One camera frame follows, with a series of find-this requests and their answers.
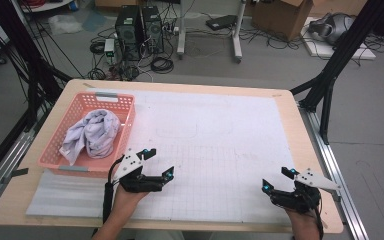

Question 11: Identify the coil of black cable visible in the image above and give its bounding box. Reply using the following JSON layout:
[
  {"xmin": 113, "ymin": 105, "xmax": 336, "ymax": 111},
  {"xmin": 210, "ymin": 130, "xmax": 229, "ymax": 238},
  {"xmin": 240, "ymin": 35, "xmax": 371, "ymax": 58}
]
[{"xmin": 150, "ymin": 56, "xmax": 175, "ymax": 75}]

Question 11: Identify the person's left hand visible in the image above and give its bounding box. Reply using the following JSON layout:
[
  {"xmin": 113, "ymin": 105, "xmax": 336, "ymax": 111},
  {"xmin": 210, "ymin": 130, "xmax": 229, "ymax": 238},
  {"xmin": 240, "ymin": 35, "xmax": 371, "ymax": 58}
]
[{"xmin": 111, "ymin": 185, "xmax": 150, "ymax": 218}]

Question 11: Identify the lavender printed towel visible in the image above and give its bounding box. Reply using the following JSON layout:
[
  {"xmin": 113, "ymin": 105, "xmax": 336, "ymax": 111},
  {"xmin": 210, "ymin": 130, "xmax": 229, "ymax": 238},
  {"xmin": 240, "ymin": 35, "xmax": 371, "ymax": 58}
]
[{"xmin": 59, "ymin": 109, "xmax": 122, "ymax": 167}]

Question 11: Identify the white grid mat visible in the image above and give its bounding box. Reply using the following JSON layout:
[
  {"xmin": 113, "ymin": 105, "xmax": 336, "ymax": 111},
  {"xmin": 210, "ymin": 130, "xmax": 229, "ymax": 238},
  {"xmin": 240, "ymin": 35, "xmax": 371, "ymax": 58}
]
[{"xmin": 86, "ymin": 88, "xmax": 310, "ymax": 225}]

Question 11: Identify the black frame strut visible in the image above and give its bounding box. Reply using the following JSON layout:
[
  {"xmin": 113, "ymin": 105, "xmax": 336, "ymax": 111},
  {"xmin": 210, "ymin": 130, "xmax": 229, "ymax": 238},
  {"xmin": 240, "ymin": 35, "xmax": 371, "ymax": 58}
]
[
  {"xmin": 289, "ymin": 0, "xmax": 384, "ymax": 146},
  {"xmin": 0, "ymin": 0, "xmax": 73, "ymax": 133}
]

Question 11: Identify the pink plastic basket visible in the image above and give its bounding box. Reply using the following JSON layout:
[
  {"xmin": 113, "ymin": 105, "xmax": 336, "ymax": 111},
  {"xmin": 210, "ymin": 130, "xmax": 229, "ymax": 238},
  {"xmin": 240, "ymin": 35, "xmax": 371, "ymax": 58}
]
[{"xmin": 37, "ymin": 91, "xmax": 137, "ymax": 179}]

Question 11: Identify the white foam pad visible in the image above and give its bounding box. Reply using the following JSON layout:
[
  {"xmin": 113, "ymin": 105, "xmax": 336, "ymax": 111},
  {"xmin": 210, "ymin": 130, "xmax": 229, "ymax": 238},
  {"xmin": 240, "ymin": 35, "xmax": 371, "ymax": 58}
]
[{"xmin": 25, "ymin": 169, "xmax": 138, "ymax": 219}]

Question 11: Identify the white round table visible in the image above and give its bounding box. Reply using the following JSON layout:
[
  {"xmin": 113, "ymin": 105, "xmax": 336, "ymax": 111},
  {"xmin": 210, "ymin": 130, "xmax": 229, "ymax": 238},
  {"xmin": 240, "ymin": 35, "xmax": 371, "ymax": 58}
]
[{"xmin": 19, "ymin": 0, "xmax": 74, "ymax": 14}]

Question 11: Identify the clear plastic bag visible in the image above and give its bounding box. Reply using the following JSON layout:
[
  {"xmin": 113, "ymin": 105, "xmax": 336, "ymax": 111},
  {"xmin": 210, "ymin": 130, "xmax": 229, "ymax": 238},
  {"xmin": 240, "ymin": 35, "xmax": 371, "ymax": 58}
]
[{"xmin": 48, "ymin": 13, "xmax": 84, "ymax": 36}]

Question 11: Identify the large open cardboard box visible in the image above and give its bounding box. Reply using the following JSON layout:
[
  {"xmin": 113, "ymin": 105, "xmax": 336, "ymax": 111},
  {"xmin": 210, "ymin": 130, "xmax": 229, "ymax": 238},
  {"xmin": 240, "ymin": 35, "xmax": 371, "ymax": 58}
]
[{"xmin": 251, "ymin": 0, "xmax": 314, "ymax": 42}]

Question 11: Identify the white metal stand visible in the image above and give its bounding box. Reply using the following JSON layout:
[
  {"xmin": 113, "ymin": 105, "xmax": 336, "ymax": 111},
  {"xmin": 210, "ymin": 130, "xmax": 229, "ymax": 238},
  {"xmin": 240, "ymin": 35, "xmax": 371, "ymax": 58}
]
[{"xmin": 176, "ymin": 0, "xmax": 248, "ymax": 64}]

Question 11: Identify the brown cardboard box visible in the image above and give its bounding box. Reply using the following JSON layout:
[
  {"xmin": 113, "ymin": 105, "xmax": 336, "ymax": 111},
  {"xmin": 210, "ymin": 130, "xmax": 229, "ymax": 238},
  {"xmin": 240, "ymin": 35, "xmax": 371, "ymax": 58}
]
[
  {"xmin": 313, "ymin": 0, "xmax": 369, "ymax": 17},
  {"xmin": 94, "ymin": 0, "xmax": 138, "ymax": 8}
]

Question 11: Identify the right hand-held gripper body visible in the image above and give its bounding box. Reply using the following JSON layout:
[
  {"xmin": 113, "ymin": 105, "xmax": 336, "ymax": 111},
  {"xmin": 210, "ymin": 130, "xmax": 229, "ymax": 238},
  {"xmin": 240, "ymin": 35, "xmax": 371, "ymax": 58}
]
[{"xmin": 269, "ymin": 168, "xmax": 342, "ymax": 215}]

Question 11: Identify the black flat device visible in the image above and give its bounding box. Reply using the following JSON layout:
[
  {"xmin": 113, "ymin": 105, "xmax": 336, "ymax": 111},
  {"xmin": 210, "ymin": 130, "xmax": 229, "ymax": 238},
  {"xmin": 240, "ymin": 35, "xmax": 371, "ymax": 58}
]
[{"xmin": 205, "ymin": 14, "xmax": 239, "ymax": 32}]

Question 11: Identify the person's right hand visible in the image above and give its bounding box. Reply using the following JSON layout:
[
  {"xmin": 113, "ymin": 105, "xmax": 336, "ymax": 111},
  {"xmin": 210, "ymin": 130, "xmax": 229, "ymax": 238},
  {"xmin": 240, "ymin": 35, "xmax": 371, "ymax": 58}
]
[{"xmin": 284, "ymin": 208, "xmax": 322, "ymax": 240}]

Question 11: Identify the aluminium rail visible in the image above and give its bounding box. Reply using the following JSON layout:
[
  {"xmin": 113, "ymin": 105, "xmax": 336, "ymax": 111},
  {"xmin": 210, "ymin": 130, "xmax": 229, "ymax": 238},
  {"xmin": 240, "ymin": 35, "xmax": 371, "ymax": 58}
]
[
  {"xmin": 298, "ymin": 106, "xmax": 369, "ymax": 240},
  {"xmin": 0, "ymin": 128, "xmax": 36, "ymax": 218}
]

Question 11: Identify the grey rounded device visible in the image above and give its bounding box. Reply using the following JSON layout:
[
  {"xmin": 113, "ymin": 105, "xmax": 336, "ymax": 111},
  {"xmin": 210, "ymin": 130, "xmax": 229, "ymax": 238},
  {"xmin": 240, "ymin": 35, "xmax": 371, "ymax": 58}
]
[{"xmin": 308, "ymin": 12, "xmax": 356, "ymax": 46}]

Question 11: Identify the black computer tower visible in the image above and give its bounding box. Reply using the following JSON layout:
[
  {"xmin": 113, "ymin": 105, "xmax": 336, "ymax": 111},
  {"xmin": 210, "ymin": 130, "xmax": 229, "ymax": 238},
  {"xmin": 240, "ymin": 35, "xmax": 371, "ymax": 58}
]
[
  {"xmin": 114, "ymin": 4, "xmax": 144, "ymax": 63},
  {"xmin": 141, "ymin": 5, "xmax": 165, "ymax": 54}
]

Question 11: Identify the small white box device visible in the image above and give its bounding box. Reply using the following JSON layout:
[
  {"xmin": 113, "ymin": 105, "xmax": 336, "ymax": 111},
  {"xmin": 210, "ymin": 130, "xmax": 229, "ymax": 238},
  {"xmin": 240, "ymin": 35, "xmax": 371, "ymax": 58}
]
[{"xmin": 103, "ymin": 38, "xmax": 116, "ymax": 65}]

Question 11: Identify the white floor board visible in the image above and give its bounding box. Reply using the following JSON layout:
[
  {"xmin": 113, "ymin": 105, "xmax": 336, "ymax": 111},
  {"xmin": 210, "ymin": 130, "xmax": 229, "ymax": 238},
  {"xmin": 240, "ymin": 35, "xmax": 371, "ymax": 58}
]
[{"xmin": 300, "ymin": 16, "xmax": 378, "ymax": 61}]

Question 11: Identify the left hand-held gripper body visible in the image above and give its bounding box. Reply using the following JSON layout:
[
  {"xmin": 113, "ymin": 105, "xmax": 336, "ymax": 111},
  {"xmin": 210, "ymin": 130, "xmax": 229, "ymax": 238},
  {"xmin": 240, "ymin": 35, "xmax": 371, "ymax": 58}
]
[{"xmin": 112, "ymin": 147, "xmax": 168, "ymax": 195}]

